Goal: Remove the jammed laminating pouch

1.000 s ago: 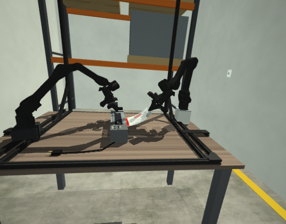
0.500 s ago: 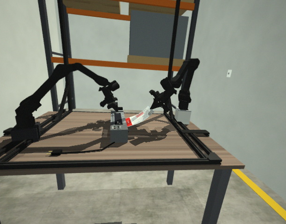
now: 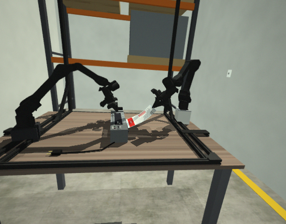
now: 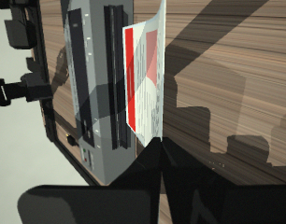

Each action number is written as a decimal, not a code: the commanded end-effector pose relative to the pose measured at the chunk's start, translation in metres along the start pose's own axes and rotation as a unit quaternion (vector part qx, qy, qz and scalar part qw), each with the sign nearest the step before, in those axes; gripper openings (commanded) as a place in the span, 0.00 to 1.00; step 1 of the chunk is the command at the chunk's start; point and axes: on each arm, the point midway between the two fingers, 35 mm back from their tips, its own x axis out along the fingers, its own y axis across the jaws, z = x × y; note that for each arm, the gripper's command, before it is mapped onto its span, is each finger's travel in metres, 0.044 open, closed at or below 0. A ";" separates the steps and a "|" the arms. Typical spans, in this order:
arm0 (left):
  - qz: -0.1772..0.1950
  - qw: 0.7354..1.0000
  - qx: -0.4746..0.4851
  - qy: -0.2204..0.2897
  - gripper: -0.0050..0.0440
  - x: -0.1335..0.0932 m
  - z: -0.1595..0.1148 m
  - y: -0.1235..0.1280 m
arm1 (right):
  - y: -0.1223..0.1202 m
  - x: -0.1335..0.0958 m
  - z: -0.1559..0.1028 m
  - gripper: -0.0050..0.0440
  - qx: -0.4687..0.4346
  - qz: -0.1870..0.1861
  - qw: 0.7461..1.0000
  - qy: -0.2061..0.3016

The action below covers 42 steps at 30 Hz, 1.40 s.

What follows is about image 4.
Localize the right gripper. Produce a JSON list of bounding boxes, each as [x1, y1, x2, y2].
[[4, 0, 37, 49]]

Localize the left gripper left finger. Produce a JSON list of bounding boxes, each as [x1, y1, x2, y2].
[[17, 137, 163, 224]]

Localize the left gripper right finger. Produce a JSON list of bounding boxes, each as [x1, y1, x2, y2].
[[162, 137, 286, 224]]

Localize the white laminating pouch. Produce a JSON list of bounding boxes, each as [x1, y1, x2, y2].
[[122, 0, 165, 147]]

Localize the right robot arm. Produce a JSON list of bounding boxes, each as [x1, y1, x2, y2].
[[0, 0, 30, 106]]

